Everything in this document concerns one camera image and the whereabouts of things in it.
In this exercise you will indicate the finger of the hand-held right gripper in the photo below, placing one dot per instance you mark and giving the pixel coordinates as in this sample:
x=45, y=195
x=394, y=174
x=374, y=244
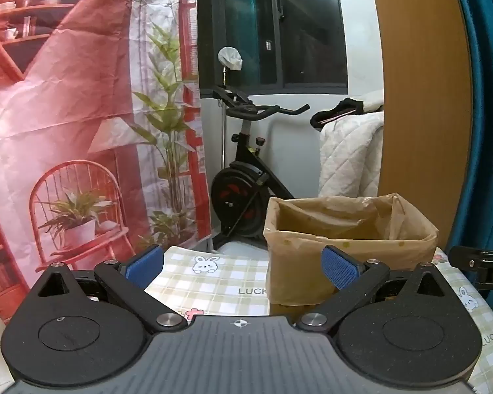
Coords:
x=464, y=254

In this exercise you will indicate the red printed backdrop cloth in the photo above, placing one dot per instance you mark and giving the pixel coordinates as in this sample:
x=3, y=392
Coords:
x=65, y=90

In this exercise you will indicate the black exercise bike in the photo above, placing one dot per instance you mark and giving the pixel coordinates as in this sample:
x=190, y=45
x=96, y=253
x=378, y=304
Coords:
x=246, y=172

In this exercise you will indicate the dark window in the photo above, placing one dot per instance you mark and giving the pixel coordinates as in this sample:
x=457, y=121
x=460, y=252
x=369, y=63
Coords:
x=304, y=28

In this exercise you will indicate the white cloth on pole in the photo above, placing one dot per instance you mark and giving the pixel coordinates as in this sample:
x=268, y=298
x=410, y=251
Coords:
x=230, y=57

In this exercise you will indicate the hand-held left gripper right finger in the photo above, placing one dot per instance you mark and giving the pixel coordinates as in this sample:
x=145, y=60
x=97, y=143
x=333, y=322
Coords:
x=341, y=269

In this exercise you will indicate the teal curtain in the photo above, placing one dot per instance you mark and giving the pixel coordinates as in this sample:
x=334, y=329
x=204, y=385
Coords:
x=489, y=111

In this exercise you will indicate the checked tablecloth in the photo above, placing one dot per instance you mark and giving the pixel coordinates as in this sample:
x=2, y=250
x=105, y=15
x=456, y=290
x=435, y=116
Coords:
x=213, y=283

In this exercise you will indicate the white quilted blanket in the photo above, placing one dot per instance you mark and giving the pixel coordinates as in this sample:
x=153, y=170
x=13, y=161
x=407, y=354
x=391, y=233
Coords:
x=349, y=156

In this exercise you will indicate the black garment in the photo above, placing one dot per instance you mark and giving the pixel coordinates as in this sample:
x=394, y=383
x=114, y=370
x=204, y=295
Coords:
x=332, y=115

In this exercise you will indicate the cardboard box with plastic liner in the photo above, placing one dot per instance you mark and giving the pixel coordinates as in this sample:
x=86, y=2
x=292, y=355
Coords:
x=353, y=262

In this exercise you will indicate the wooden board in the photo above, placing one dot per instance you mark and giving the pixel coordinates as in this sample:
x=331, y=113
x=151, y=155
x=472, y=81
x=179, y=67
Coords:
x=419, y=90

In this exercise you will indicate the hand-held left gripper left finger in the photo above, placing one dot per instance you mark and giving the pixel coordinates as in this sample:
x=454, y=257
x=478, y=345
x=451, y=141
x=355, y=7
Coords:
x=141, y=264

